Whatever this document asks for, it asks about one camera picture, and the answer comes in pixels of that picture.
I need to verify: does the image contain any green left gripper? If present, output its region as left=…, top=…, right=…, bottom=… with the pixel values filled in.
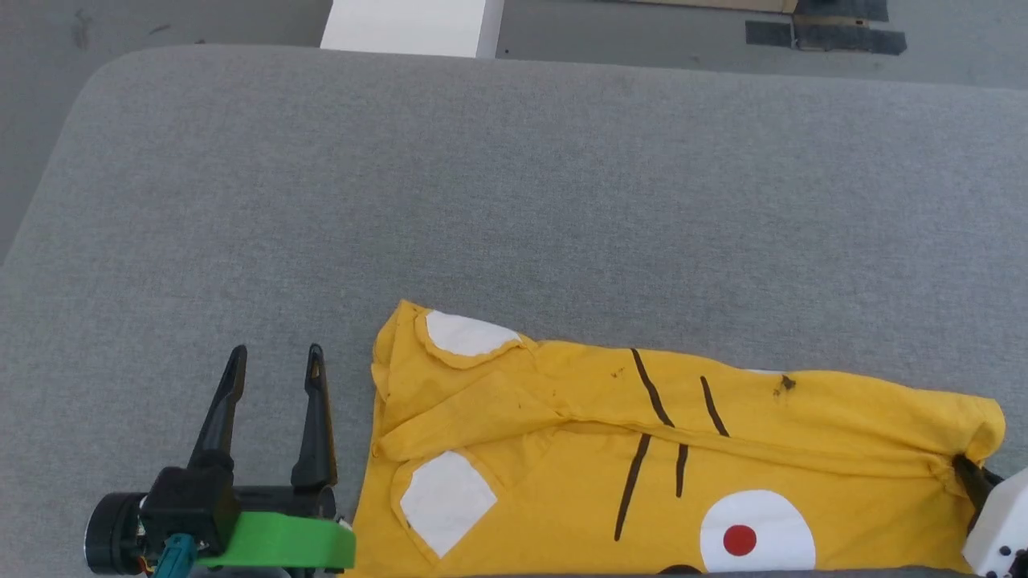
left=188, top=343, right=357, bottom=572

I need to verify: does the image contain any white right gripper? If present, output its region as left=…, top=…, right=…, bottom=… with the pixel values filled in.
left=951, top=454, right=1028, bottom=578

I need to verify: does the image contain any yellow cartoon print garment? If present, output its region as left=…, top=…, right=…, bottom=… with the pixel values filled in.
left=341, top=299, right=1007, bottom=578

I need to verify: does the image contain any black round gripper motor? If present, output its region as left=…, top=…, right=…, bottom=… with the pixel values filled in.
left=84, top=491, right=150, bottom=576

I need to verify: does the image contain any grey fabric sofa cushion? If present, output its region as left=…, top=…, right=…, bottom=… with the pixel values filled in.
left=0, top=44, right=1028, bottom=578

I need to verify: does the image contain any white rectangular box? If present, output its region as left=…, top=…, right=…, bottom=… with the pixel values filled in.
left=319, top=0, right=506, bottom=60

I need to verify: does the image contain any long black floor tape patch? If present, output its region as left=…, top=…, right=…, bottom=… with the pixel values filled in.
left=793, top=23, right=908, bottom=56

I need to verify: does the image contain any small black floor tape patch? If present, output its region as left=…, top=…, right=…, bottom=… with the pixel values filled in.
left=744, top=19, right=797, bottom=48

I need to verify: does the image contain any wood framed lemon print partition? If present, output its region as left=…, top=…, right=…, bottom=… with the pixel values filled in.
left=630, top=0, right=801, bottom=15

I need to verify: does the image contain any teal cable connector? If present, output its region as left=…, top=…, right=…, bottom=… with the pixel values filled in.
left=151, top=533, right=200, bottom=578

